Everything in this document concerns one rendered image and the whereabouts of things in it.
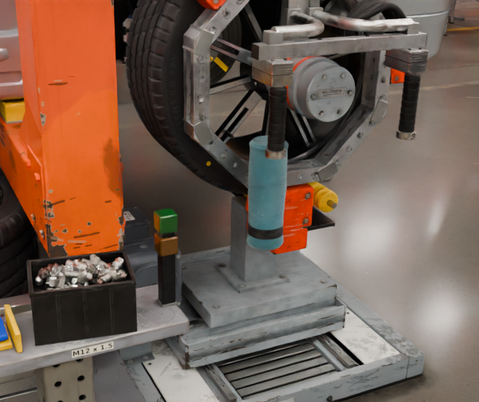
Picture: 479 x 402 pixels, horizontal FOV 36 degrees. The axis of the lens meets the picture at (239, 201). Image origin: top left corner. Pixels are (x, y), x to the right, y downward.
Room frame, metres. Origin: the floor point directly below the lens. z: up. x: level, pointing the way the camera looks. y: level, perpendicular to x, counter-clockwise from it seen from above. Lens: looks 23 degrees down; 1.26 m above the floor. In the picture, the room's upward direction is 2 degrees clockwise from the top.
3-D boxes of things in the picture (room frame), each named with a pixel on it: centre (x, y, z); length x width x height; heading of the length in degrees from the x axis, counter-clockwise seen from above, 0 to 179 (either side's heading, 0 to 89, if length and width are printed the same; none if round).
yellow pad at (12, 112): (1.95, 0.59, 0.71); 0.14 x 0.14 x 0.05; 27
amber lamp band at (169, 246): (1.36, 0.15, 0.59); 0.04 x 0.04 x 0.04; 27
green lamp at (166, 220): (1.36, 0.15, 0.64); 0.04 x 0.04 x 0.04; 27
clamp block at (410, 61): (1.64, -0.36, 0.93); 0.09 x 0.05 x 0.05; 27
